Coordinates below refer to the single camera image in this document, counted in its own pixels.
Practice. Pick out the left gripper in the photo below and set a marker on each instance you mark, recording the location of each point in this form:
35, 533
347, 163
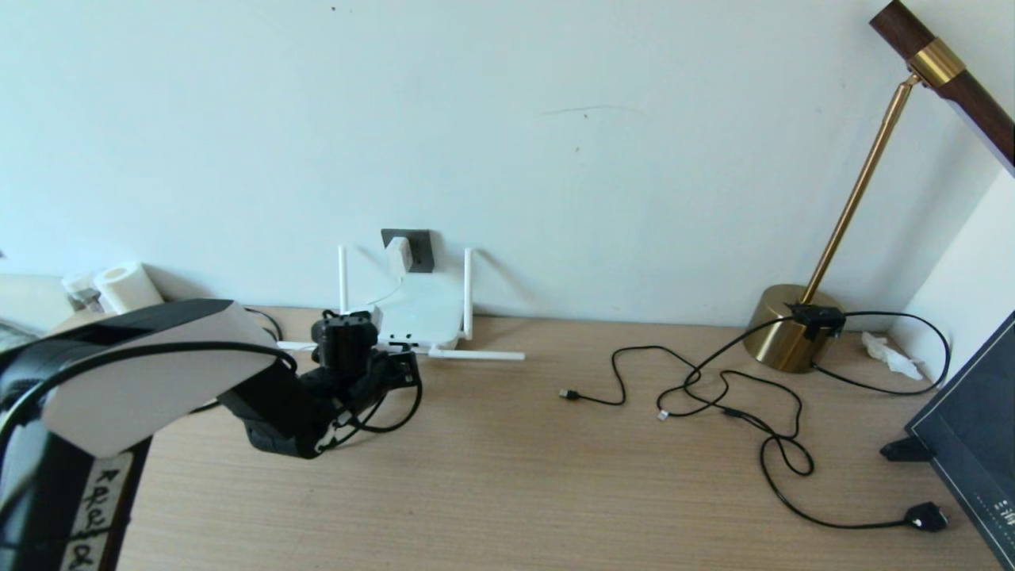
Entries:
377, 374

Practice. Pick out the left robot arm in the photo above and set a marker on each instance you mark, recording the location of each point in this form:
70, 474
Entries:
143, 381

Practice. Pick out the white wifi router with antennas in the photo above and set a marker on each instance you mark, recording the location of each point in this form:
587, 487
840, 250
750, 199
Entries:
432, 313

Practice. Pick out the white paper roll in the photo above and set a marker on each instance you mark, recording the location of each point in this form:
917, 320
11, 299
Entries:
127, 289

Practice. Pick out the patterned floor rug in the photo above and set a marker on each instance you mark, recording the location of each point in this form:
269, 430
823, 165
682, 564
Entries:
16, 337

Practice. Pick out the brass desk lamp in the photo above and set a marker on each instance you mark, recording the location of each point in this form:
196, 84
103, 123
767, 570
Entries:
781, 333

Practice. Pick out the crumpled white tissue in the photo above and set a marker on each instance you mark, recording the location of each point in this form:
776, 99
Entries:
892, 357

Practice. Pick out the black plastic clip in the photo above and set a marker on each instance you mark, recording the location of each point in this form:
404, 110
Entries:
904, 450

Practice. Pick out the dark monitor screen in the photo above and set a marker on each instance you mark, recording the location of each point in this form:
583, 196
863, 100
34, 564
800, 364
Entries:
975, 444

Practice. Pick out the grey wall power socket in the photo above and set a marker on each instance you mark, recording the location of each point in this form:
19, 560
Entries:
423, 252

